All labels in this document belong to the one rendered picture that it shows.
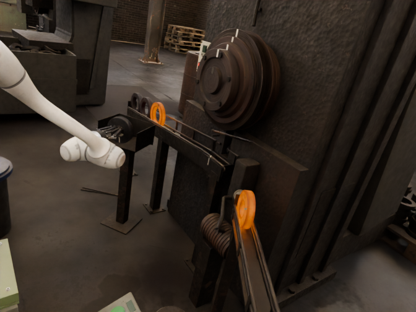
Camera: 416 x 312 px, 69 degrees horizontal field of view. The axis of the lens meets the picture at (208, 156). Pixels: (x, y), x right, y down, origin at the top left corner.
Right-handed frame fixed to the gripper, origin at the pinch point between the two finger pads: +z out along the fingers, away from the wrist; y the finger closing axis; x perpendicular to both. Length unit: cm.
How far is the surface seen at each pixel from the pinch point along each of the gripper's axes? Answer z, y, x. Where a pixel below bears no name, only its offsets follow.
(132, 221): 10, 7, -72
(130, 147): 2.8, 5.8, -12.0
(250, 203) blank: -36, 84, 6
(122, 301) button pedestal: -85, 62, -7
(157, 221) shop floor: 21, 20, -73
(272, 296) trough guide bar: -72, 100, 4
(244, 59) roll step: -2, 62, 52
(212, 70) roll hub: -1, 48, 44
